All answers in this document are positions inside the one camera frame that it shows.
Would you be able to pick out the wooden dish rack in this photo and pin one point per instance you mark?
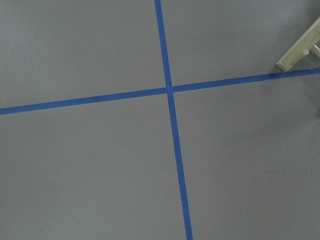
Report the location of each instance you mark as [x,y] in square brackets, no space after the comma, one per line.
[306,44]

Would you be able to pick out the long blue tape strip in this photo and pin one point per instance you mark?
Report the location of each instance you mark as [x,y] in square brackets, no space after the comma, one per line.
[173,121]

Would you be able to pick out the crossing blue tape strip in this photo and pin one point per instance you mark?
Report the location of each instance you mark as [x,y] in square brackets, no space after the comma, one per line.
[157,91]

